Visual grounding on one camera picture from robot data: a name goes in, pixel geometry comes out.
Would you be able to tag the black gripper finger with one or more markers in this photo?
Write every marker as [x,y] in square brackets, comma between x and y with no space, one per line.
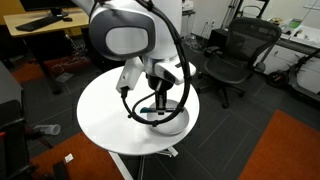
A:
[162,104]
[158,103]

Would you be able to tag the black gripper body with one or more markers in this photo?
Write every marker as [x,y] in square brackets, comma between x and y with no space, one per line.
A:
[159,85]

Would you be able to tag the green marker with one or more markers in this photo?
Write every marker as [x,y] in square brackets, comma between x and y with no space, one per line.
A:
[154,110]

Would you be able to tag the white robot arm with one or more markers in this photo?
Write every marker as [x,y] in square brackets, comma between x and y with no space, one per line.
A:
[144,34]

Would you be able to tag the white bowl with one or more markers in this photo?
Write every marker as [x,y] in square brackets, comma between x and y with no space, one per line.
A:
[172,127]

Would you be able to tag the round white table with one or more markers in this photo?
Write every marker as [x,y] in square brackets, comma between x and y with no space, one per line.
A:
[104,120]

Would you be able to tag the black mesh office chair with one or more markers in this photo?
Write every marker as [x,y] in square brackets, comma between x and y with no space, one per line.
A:
[246,39]

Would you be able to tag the wooden desk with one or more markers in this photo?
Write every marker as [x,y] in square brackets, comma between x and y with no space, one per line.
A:
[44,34]

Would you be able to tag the clear plastic bottle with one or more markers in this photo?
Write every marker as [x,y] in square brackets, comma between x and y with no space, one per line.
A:
[52,129]

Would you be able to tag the computer mouse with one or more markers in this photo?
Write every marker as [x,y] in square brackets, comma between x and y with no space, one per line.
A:
[67,19]

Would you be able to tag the black electric scooter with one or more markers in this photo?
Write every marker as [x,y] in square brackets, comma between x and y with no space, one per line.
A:
[282,78]

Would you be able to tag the black keyboard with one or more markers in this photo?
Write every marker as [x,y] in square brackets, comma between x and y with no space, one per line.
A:
[37,24]

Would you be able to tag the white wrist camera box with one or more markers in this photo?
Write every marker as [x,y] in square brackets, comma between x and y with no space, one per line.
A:
[130,74]

